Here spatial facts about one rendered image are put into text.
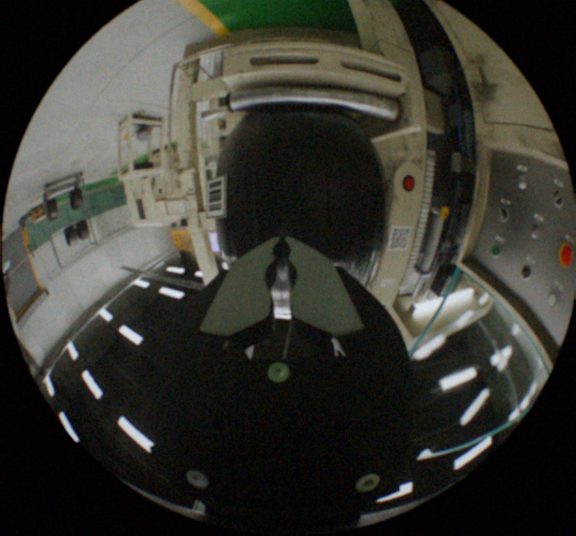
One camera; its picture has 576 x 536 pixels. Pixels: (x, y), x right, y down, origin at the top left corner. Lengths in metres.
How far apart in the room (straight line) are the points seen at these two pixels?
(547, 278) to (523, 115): 0.35
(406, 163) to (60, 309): 11.79
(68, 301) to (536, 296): 11.96
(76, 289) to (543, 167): 11.97
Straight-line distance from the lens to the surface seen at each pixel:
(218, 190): 0.25
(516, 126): 0.57
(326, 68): 0.36
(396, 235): 0.52
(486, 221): 0.61
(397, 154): 0.49
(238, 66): 0.37
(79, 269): 11.33
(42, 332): 11.86
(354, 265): 0.25
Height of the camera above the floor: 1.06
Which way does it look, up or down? 25 degrees up
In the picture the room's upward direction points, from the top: 179 degrees clockwise
